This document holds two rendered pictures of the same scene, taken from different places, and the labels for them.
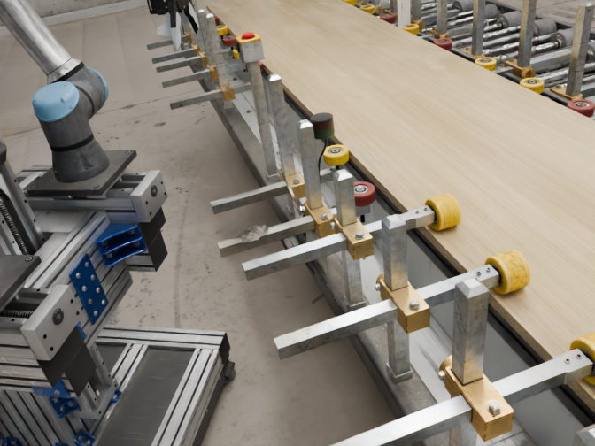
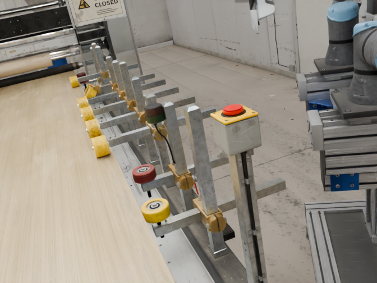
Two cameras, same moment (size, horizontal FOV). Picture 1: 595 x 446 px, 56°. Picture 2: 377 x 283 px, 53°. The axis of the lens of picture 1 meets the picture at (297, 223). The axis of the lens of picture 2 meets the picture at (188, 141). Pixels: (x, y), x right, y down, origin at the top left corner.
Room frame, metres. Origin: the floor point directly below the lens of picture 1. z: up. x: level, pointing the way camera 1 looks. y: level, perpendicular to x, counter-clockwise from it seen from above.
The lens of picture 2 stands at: (2.49, -0.06, 1.46)
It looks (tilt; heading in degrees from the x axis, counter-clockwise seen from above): 22 degrees down; 178
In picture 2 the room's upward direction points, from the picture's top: 11 degrees counter-clockwise
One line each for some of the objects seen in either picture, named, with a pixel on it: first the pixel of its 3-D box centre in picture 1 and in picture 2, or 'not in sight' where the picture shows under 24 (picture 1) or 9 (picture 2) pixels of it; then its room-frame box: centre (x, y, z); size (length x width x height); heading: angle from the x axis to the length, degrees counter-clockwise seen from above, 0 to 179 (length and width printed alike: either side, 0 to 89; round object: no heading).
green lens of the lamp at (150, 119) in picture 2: (322, 130); (155, 117); (1.33, -0.10, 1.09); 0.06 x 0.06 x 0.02
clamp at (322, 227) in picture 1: (320, 216); (180, 176); (1.30, -0.07, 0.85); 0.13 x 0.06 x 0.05; 14
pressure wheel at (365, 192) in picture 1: (361, 204); (146, 182); (1.31, -0.19, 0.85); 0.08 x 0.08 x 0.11
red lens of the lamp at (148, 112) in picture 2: (321, 121); (153, 109); (1.33, -0.10, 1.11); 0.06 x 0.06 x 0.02
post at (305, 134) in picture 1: (314, 200); (180, 168); (1.32, -0.06, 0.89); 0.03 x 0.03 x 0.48; 14
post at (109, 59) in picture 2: not in sight; (118, 93); (0.10, -0.35, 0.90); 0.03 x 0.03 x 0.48; 14
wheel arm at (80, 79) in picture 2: not in sight; (106, 72); (-0.42, -0.46, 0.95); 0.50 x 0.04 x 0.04; 104
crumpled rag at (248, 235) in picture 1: (252, 231); (227, 150); (1.23, 0.12, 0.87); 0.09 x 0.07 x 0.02; 104
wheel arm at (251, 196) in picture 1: (279, 189); (221, 206); (1.51, 0.04, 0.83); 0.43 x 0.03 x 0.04; 104
